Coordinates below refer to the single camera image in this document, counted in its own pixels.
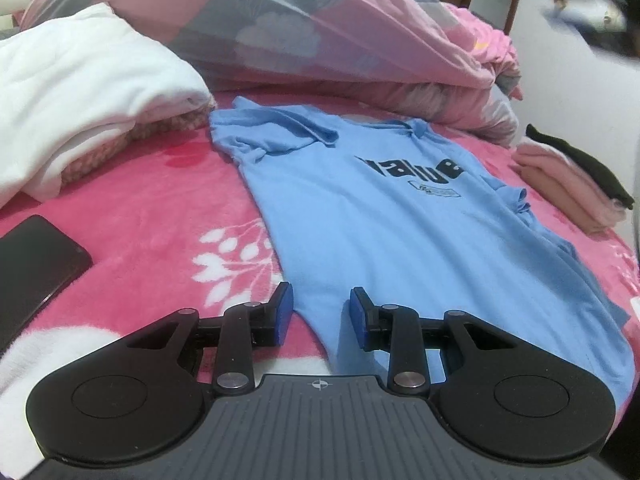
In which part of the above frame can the folded pink garment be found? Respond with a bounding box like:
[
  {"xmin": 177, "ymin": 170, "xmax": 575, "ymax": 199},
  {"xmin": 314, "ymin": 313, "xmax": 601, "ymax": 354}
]
[{"xmin": 511, "ymin": 139, "xmax": 627, "ymax": 228}]

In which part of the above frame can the light blue t-shirt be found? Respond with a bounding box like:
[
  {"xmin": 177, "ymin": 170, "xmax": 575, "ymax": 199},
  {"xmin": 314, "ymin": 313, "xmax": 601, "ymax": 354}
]
[{"xmin": 209, "ymin": 98, "xmax": 636, "ymax": 404}]

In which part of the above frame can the white folded cloth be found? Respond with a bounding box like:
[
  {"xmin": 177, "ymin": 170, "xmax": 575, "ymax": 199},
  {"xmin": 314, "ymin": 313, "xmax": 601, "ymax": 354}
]
[{"xmin": 1, "ymin": 3, "xmax": 214, "ymax": 204}]

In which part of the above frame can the folded beige garment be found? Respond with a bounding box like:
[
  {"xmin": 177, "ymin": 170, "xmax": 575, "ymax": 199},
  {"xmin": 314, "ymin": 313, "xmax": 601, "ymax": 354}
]
[{"xmin": 518, "ymin": 166, "xmax": 606, "ymax": 235}]

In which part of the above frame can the black smartphone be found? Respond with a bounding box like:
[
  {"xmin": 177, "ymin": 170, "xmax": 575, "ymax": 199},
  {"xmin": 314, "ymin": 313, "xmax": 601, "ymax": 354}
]
[{"xmin": 0, "ymin": 214, "xmax": 93, "ymax": 351}]

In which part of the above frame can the pink grey patterned duvet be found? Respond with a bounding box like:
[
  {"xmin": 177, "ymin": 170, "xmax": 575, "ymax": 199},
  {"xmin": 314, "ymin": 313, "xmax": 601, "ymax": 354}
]
[{"xmin": 21, "ymin": 0, "xmax": 521, "ymax": 145}]

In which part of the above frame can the folded black garment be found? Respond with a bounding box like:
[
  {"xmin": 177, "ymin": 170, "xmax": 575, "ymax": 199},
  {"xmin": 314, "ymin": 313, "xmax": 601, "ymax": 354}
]
[{"xmin": 525, "ymin": 124, "xmax": 634, "ymax": 210}]

